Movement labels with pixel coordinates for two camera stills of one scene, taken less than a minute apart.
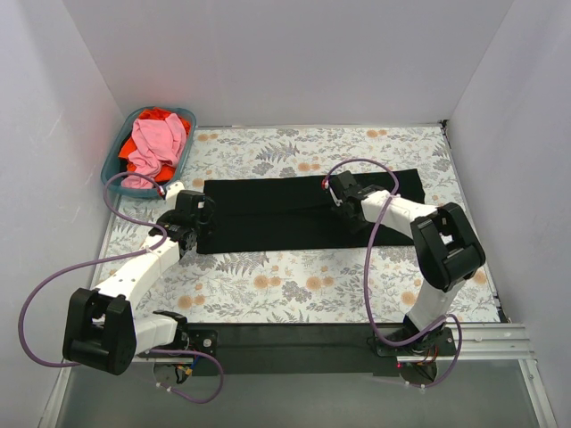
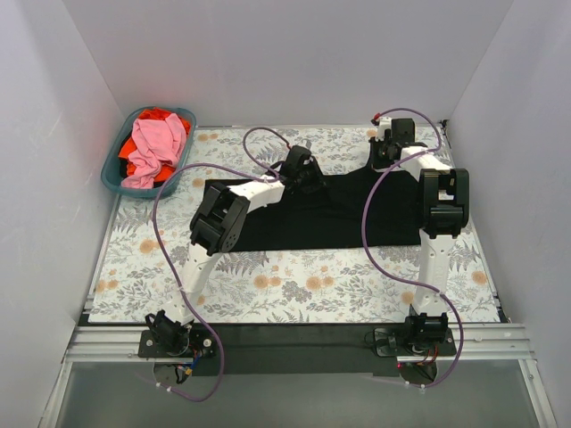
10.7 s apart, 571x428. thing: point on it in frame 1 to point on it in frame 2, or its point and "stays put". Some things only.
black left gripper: (205, 210) to (308, 176)
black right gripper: (343, 208) to (380, 152)
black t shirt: (295, 214) stays put
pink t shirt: (157, 144) stays put
